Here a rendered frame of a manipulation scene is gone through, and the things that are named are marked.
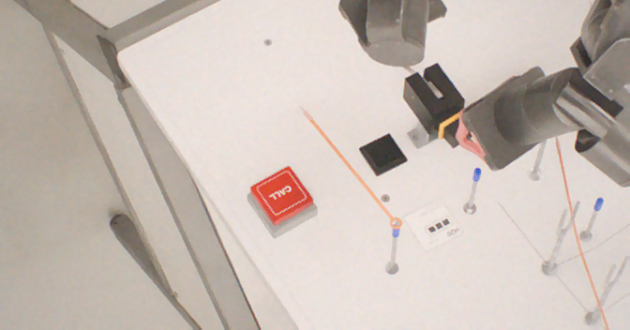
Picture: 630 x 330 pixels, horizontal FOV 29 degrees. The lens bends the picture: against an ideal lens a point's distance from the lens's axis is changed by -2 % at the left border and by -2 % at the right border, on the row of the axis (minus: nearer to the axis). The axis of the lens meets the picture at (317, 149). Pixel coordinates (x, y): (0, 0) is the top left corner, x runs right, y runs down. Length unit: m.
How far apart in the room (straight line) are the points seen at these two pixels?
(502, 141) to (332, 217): 0.23
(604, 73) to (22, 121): 1.49
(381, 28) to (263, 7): 0.33
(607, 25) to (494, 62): 0.38
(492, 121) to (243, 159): 0.31
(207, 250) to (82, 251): 0.86
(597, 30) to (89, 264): 1.58
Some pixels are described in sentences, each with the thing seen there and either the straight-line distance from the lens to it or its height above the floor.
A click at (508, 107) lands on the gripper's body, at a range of 1.20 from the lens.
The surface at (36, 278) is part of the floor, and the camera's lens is 2.51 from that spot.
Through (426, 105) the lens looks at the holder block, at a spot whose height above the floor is 1.16.
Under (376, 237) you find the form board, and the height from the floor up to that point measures 1.16.
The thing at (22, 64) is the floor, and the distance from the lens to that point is 2.37.
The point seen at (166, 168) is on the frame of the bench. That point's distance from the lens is 1.62.
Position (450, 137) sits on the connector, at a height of 1.19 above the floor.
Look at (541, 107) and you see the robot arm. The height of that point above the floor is 1.37.
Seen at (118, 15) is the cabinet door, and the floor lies 0.64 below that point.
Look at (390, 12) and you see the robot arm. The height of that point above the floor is 1.23.
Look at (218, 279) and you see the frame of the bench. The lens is 1.70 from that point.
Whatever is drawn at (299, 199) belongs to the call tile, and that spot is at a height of 1.13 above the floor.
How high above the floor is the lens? 2.26
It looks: 59 degrees down
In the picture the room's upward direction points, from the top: 123 degrees clockwise
